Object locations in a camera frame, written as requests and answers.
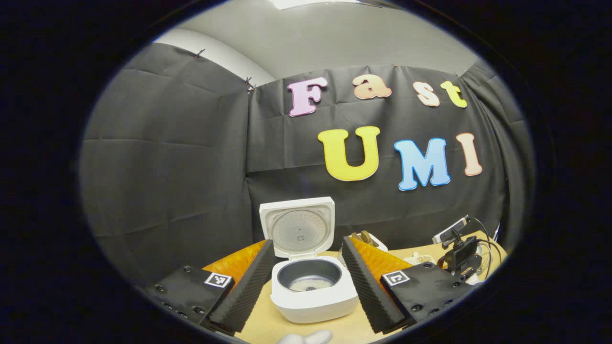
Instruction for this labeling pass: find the black cable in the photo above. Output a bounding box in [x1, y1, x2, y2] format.
[466, 216, 494, 280]

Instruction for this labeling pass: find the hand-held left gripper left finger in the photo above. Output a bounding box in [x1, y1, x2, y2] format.
[146, 239, 277, 335]

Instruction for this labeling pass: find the ceiling light panel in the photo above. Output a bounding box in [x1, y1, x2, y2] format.
[272, 0, 384, 11]

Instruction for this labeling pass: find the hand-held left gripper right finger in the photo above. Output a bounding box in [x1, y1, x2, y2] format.
[341, 235, 474, 334]

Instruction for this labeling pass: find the white rice cooker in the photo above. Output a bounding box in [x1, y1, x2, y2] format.
[259, 196, 359, 324]

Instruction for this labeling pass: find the black backdrop cloth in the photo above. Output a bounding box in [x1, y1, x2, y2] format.
[79, 42, 534, 287]

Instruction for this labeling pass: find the white rice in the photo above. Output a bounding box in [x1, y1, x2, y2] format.
[289, 277, 331, 292]

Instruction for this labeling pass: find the white toaster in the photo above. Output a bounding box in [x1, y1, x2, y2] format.
[350, 232, 389, 254]

